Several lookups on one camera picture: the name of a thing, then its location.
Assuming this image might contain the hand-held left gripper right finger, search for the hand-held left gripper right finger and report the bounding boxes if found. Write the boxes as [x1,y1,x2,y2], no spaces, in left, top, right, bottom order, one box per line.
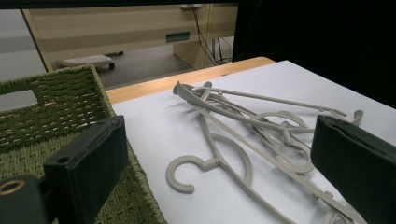
[310,115,396,224]

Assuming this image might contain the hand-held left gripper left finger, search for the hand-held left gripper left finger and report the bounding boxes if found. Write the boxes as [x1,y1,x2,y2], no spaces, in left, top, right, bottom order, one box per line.
[43,115,129,224]

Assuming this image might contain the grey plastic clothes hanger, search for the grey plastic clothes hanger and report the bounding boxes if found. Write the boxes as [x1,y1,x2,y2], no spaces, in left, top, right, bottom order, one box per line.
[165,102,370,224]
[172,80,365,132]
[199,90,316,175]

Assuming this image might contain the green woven basket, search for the green woven basket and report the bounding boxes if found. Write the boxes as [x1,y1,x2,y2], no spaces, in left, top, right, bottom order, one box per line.
[0,63,167,224]

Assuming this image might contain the white table cover sheet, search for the white table cover sheet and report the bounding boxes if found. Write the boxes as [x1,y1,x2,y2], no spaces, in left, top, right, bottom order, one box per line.
[111,60,396,224]

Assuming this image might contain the low wheeled dolly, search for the low wheeled dolly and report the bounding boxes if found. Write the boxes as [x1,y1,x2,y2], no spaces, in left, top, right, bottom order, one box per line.
[55,54,117,71]

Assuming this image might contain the black curtain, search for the black curtain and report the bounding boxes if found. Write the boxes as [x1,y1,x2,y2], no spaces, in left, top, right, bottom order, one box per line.
[233,0,396,109]

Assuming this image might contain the light wooden desk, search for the light wooden desk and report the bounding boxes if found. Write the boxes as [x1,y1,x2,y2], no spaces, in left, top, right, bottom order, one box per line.
[21,3,239,73]

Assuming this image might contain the white cabinet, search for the white cabinet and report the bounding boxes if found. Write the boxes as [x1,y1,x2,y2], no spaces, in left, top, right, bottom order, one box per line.
[0,8,49,82]

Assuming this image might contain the dark drawer handle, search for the dark drawer handle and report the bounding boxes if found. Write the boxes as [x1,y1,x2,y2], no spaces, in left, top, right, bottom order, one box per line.
[165,31,191,43]

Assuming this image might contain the black hanging cable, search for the black hanging cable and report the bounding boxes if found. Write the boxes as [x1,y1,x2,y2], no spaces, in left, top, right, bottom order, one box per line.
[190,4,222,66]

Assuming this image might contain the black cable bundle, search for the black cable bundle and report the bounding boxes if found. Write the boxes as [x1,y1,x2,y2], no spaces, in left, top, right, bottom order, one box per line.
[213,36,233,64]

